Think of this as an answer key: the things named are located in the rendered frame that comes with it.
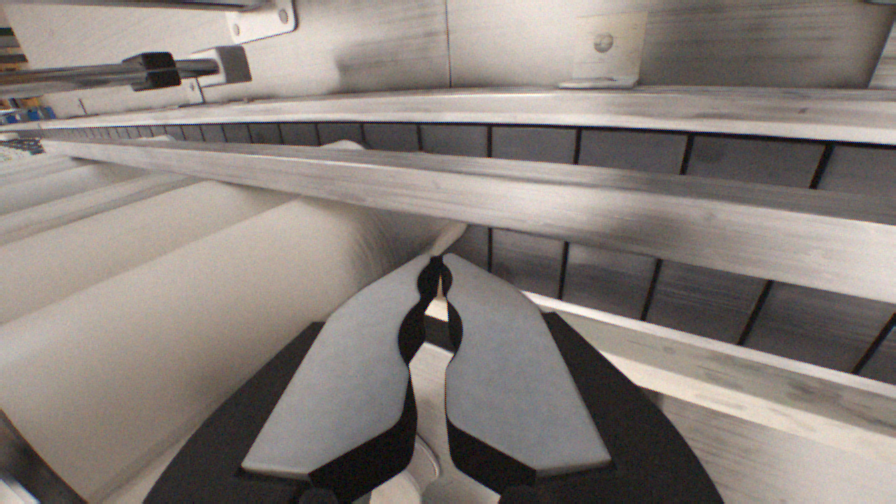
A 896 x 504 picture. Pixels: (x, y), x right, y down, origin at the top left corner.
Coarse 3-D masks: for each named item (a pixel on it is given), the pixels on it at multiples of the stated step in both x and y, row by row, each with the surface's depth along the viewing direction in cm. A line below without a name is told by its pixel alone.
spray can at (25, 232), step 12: (180, 180) 20; (192, 180) 20; (204, 180) 21; (144, 192) 19; (156, 192) 19; (108, 204) 17; (120, 204) 17; (60, 216) 16; (72, 216) 16; (84, 216) 16; (24, 228) 15; (36, 228) 15; (48, 228) 15; (0, 240) 14; (12, 240) 14
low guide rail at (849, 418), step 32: (576, 320) 14; (608, 352) 13; (640, 352) 13; (672, 352) 12; (704, 352) 12; (640, 384) 13; (672, 384) 12; (704, 384) 11; (736, 384) 11; (768, 384) 11; (800, 384) 11; (832, 384) 10; (768, 416) 10; (800, 416) 10; (832, 416) 10; (864, 416) 9; (864, 448) 9
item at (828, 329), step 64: (64, 128) 64; (128, 128) 36; (192, 128) 28; (256, 128) 23; (320, 128) 20; (384, 128) 18; (448, 128) 16; (512, 128) 14; (576, 128) 13; (512, 256) 17; (576, 256) 15; (640, 256) 14; (704, 320) 14; (768, 320) 12; (832, 320) 11
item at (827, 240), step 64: (320, 192) 10; (384, 192) 8; (448, 192) 7; (512, 192) 7; (576, 192) 6; (640, 192) 5; (704, 192) 5; (768, 192) 5; (832, 192) 5; (704, 256) 5; (768, 256) 5; (832, 256) 4
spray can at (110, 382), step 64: (192, 256) 8; (256, 256) 9; (320, 256) 10; (384, 256) 12; (64, 320) 6; (128, 320) 7; (192, 320) 7; (256, 320) 8; (320, 320) 10; (0, 384) 5; (64, 384) 5; (128, 384) 6; (192, 384) 7; (0, 448) 5; (64, 448) 5; (128, 448) 6
